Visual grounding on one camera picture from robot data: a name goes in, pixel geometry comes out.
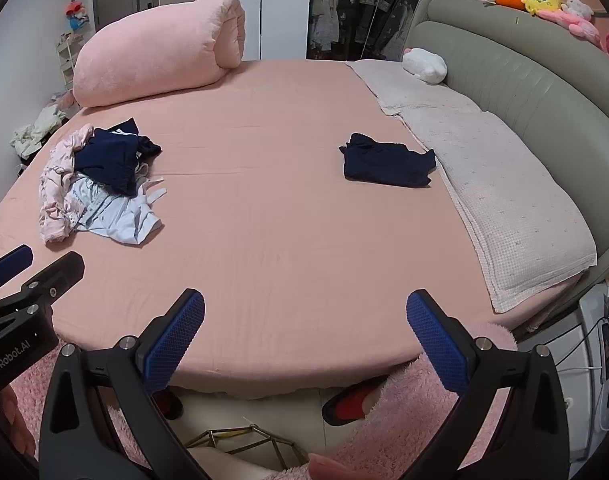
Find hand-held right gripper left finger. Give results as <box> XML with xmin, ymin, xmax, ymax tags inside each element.
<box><xmin>38</xmin><ymin>288</ymin><xmax>220</xmax><ymax>480</ymax></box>

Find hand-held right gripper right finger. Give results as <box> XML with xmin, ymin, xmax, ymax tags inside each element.
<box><xmin>406</xmin><ymin>288</ymin><xmax>570</xmax><ymax>480</ymax></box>

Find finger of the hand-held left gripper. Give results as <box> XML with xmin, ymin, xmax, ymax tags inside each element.
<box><xmin>0</xmin><ymin>244</ymin><xmax>34</xmax><ymax>292</ymax></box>
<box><xmin>0</xmin><ymin>251</ymin><xmax>85</xmax><ymax>341</ymax></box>

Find pink printed pants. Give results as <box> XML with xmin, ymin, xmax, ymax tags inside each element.
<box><xmin>38</xmin><ymin>124</ymin><xmax>96</xmax><ymax>246</ymax></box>

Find pile of pale clothes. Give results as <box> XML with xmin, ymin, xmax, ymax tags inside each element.
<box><xmin>9</xmin><ymin>105</ymin><xmax>66</xmax><ymax>161</ymax></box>

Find person's left hand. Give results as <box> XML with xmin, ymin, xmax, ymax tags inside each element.
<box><xmin>0</xmin><ymin>390</ymin><xmax>35</xmax><ymax>461</ymax></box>

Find black red slipper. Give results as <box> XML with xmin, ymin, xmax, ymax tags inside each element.
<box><xmin>152</xmin><ymin>390</ymin><xmax>185</xmax><ymax>421</ymax></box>
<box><xmin>322</xmin><ymin>377</ymin><xmax>385</xmax><ymax>428</ymax></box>

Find light blue garment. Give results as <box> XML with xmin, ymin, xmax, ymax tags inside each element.
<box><xmin>67</xmin><ymin>162</ymin><xmax>168</xmax><ymax>247</ymax></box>

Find navy white-striped garment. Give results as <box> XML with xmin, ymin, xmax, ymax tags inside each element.
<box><xmin>73</xmin><ymin>117</ymin><xmax>162</xmax><ymax>197</ymax></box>

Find white nightstand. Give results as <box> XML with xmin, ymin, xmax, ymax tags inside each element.
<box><xmin>515</xmin><ymin>285</ymin><xmax>609</xmax><ymax>441</ymax></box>

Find bed with pink sheet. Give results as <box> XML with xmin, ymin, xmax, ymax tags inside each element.
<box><xmin>0</xmin><ymin>57</ymin><xmax>601</xmax><ymax>401</ymax></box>

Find folded navy garment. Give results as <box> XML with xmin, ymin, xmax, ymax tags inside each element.
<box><xmin>339</xmin><ymin>133</ymin><xmax>437</xmax><ymax>189</ymax></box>

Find white shelf cart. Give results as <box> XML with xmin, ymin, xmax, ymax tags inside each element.
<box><xmin>56</xmin><ymin>35</ymin><xmax>85</xmax><ymax>93</ymax></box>

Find rolled pink duvet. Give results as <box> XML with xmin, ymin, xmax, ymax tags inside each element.
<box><xmin>72</xmin><ymin>0</ymin><xmax>246</xmax><ymax>108</ymax></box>

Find red and blue plush doll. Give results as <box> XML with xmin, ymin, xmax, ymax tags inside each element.
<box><xmin>65</xmin><ymin>0</ymin><xmax>91</xmax><ymax>33</ymax></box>

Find white plush toy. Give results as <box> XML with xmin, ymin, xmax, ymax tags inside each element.
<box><xmin>402</xmin><ymin>48</ymin><xmax>448</xmax><ymax>84</ymax></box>

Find grey padded headboard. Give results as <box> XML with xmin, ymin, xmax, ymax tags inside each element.
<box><xmin>402</xmin><ymin>0</ymin><xmax>609</xmax><ymax>281</ymax></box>

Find glass door wardrobe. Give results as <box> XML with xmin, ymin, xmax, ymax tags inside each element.
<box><xmin>259</xmin><ymin>0</ymin><xmax>478</xmax><ymax>63</ymax></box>

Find pink long plush toy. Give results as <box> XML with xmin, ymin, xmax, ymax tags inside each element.
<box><xmin>539</xmin><ymin>0</ymin><xmax>604</xmax><ymax>48</ymax></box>

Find yellow sponge plush toy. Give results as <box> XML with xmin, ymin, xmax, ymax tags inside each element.
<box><xmin>522</xmin><ymin>0</ymin><xmax>568</xmax><ymax>16</ymax></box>

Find gold wire basket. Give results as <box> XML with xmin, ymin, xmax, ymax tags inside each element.
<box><xmin>184</xmin><ymin>424</ymin><xmax>310</xmax><ymax>468</ymax></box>

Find white cable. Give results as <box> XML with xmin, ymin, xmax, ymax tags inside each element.
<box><xmin>557</xmin><ymin>364</ymin><xmax>609</xmax><ymax>376</ymax></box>

